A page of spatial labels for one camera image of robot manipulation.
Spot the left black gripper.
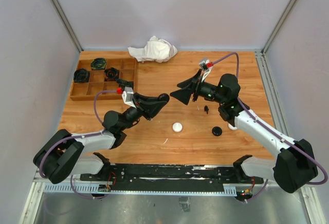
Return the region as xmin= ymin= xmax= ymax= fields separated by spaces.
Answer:
xmin=120 ymin=92 xmax=167 ymax=131

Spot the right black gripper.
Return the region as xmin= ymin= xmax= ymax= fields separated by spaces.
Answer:
xmin=170 ymin=69 xmax=226 ymax=105

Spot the black earbud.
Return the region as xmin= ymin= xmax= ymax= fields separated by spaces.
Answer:
xmin=204 ymin=105 xmax=209 ymax=114

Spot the white round case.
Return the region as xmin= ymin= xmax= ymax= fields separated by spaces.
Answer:
xmin=172 ymin=122 xmax=183 ymax=133

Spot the black round case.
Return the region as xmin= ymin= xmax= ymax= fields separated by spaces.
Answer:
xmin=211 ymin=126 xmax=223 ymax=137

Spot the white earbud charging case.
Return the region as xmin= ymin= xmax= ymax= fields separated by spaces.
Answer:
xmin=228 ymin=124 xmax=237 ymax=130

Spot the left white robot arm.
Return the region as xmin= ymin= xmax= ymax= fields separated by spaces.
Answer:
xmin=33 ymin=91 xmax=170 ymax=184

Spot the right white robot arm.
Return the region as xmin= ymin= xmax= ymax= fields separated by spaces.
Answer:
xmin=170 ymin=71 xmax=319 ymax=193

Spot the dark coiled band lower right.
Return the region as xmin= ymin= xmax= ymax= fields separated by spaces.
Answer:
xmin=116 ymin=79 xmax=134 ymax=88

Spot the dark coiled band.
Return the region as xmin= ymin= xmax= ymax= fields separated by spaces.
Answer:
xmin=116 ymin=79 xmax=134 ymax=88
xmin=90 ymin=58 xmax=107 ymax=70
xmin=104 ymin=67 xmax=120 ymax=82
xmin=74 ymin=68 xmax=90 ymax=83

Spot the wooden compartment tray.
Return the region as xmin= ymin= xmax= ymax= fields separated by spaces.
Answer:
xmin=69 ymin=57 xmax=138 ymax=101

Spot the crumpled white cloth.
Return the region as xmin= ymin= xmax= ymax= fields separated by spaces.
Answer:
xmin=127 ymin=36 xmax=178 ymax=63

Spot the dark coiled band middle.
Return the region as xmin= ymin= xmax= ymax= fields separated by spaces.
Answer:
xmin=104 ymin=67 xmax=120 ymax=82

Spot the dark coiled band top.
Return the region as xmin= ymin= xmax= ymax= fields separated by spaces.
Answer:
xmin=90 ymin=58 xmax=107 ymax=70

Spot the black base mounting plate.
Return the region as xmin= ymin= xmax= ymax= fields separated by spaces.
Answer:
xmin=80 ymin=163 xmax=252 ymax=192

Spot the dark coiled band left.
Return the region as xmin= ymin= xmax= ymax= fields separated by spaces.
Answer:
xmin=74 ymin=68 xmax=90 ymax=83

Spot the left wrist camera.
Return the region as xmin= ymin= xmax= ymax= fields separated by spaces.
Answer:
xmin=121 ymin=87 xmax=136 ymax=108

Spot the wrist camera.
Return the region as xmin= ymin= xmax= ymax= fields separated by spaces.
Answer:
xmin=199 ymin=58 xmax=213 ymax=82
xmin=121 ymin=87 xmax=136 ymax=108

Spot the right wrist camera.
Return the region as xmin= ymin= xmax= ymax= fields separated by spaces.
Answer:
xmin=199 ymin=58 xmax=213 ymax=82

